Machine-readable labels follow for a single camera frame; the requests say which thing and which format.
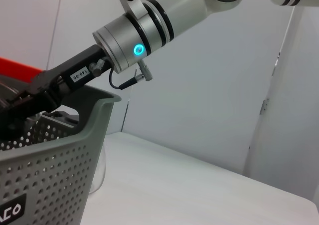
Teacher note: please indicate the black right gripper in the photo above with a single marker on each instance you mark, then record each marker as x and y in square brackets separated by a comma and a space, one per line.
[62, 72]

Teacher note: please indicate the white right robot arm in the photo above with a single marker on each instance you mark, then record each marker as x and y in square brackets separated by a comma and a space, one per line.
[184, 10]

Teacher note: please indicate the grey perforated storage bin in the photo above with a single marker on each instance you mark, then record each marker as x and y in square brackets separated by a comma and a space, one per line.
[62, 172]

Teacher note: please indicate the glass carafe black lid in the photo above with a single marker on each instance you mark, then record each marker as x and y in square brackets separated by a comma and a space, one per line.
[101, 170]

